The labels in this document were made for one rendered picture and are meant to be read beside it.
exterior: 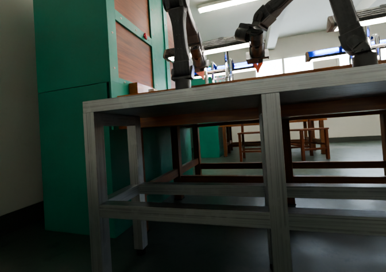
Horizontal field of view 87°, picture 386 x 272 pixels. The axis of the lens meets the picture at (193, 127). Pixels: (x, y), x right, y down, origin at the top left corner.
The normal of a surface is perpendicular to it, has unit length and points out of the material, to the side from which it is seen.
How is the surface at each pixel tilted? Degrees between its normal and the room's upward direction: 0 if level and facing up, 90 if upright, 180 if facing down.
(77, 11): 90
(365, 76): 90
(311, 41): 90
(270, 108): 90
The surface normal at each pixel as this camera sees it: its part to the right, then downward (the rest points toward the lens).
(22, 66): 0.96, -0.07
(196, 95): -0.28, 0.00
